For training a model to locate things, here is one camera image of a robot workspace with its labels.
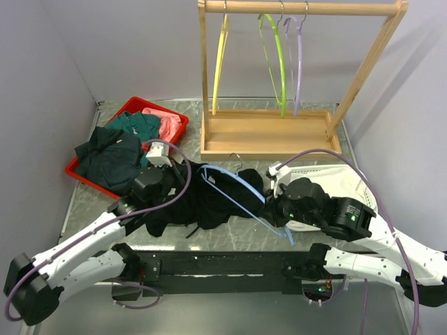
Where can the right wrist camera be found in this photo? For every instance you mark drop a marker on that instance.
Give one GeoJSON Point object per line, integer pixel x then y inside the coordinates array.
{"type": "Point", "coordinates": [279, 175]}

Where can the pink garment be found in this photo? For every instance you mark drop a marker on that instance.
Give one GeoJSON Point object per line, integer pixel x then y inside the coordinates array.
{"type": "Point", "coordinates": [170, 123]}

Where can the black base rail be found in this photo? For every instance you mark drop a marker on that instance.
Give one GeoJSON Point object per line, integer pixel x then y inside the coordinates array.
{"type": "Point", "coordinates": [212, 272]}

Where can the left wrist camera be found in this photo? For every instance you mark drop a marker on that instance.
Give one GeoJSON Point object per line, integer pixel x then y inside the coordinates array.
{"type": "Point", "coordinates": [158, 154]}

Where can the yellow plastic hanger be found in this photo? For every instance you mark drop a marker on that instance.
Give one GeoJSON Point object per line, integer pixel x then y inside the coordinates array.
{"type": "Point", "coordinates": [218, 70]}

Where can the green plastic hanger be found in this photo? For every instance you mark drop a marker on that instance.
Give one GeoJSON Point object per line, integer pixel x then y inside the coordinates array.
{"type": "Point", "coordinates": [280, 95]}

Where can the wooden clothes rack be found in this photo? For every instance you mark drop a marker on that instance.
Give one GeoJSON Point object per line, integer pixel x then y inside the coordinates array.
{"type": "Point", "coordinates": [274, 134]}

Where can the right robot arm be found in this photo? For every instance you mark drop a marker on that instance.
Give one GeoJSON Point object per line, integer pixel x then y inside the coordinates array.
{"type": "Point", "coordinates": [419, 272]}

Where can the purple plastic hanger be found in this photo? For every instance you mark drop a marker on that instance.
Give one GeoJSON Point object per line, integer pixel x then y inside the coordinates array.
{"type": "Point", "coordinates": [299, 62]}

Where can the dark green garment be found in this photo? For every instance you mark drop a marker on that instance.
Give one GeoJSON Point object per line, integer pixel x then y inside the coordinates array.
{"type": "Point", "coordinates": [114, 179]}

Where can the black shorts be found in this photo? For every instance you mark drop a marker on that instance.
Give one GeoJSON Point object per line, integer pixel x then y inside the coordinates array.
{"type": "Point", "coordinates": [210, 200]}

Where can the red plastic tray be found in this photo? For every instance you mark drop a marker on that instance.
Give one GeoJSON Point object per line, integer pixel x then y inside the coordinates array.
{"type": "Point", "coordinates": [133, 105]}

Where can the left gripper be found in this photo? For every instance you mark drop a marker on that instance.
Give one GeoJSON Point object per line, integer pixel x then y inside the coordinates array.
{"type": "Point", "coordinates": [179, 182]}

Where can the white laundry basket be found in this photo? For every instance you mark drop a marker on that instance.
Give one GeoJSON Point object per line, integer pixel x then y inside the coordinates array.
{"type": "Point", "coordinates": [349, 178]}

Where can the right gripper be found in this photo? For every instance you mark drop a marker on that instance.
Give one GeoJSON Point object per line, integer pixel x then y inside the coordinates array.
{"type": "Point", "coordinates": [271, 209]}

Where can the blue plastic hanger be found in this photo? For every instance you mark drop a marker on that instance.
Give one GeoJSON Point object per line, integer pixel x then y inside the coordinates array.
{"type": "Point", "coordinates": [286, 233]}

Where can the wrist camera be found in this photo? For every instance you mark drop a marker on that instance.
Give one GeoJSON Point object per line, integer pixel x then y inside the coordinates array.
{"type": "Point", "coordinates": [279, 175]}
{"type": "Point", "coordinates": [158, 154]}

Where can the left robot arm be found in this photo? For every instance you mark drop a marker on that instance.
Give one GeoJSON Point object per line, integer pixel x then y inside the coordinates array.
{"type": "Point", "coordinates": [35, 286]}

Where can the teal green shorts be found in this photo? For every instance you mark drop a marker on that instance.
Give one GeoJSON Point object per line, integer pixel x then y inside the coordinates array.
{"type": "Point", "coordinates": [134, 131]}

